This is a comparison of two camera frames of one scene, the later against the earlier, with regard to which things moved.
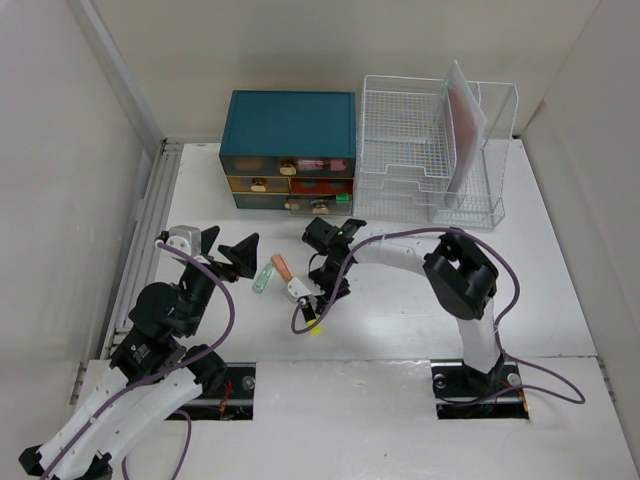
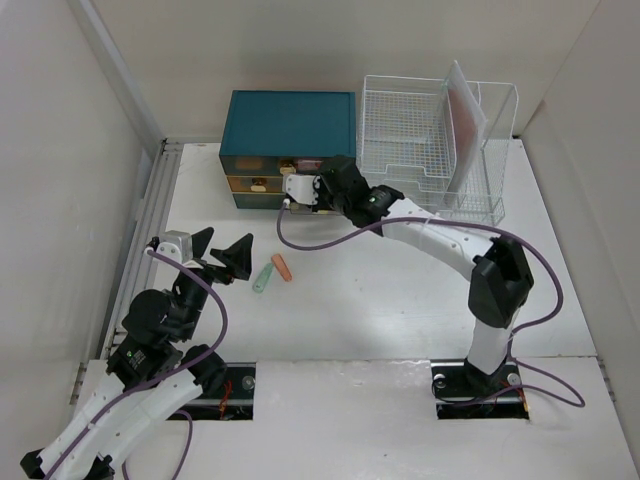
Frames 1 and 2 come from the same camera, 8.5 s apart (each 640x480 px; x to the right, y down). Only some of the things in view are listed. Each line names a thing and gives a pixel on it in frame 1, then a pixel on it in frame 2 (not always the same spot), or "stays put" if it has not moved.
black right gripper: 324,292 → 319,187
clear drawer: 259,184 stays put
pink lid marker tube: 331,165 stays put
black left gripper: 241,254 stays put
